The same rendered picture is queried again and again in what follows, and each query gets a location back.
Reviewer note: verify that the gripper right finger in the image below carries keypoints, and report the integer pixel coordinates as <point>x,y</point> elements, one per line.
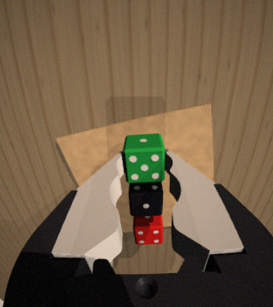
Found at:
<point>210,223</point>

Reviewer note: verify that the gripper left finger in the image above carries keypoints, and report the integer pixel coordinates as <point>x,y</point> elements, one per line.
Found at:
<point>83,227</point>

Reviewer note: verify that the green die with white pips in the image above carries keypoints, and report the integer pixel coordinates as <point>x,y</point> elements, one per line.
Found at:
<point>144,158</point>

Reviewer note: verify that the tan cork mat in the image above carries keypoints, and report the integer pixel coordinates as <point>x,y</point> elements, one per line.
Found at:
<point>187,132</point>

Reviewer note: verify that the dark red die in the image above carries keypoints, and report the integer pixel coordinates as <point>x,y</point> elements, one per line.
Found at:
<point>148,230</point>

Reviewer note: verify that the black die with white pips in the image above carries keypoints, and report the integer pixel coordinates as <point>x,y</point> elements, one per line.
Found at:
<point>145,199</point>

